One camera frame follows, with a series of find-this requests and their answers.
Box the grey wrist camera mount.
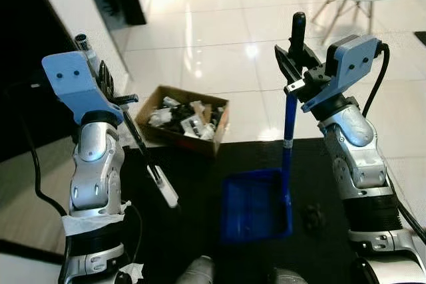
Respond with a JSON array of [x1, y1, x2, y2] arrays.
[[41, 50, 125, 126], [301, 34, 381, 113]]

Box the grey right robot leg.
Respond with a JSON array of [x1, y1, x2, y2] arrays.
[[270, 267, 307, 284]]

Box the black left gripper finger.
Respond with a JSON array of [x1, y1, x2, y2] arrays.
[[99, 59, 116, 96]]

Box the white tissue wad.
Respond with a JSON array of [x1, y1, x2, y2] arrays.
[[120, 264, 145, 283]]

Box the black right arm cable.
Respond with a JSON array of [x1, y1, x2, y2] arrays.
[[361, 43, 426, 239]]

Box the grey robot leg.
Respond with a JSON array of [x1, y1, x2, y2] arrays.
[[270, 267, 307, 284], [174, 255, 215, 284]]

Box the white packaging scraps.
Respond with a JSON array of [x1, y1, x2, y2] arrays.
[[180, 101, 217, 140]]

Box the black floor mat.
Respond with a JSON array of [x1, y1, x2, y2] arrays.
[[110, 138, 426, 284]]

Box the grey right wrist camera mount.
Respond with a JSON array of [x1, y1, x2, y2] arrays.
[[301, 34, 381, 113]]

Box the cardboard box of rubbish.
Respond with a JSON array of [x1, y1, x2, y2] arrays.
[[135, 84, 231, 158]]

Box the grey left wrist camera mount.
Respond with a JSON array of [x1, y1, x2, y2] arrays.
[[41, 50, 125, 126]]

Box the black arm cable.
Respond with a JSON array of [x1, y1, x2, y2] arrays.
[[361, 43, 426, 239], [7, 84, 73, 278]]

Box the grey left robot leg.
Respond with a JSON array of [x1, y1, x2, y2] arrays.
[[174, 255, 215, 284]]

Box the black-handled broom with white head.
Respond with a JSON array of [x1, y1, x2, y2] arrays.
[[73, 33, 180, 210]]

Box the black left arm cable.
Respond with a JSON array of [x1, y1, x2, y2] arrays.
[[7, 84, 73, 278]]

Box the crumpled white paper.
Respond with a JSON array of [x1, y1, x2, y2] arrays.
[[148, 106, 175, 128]]

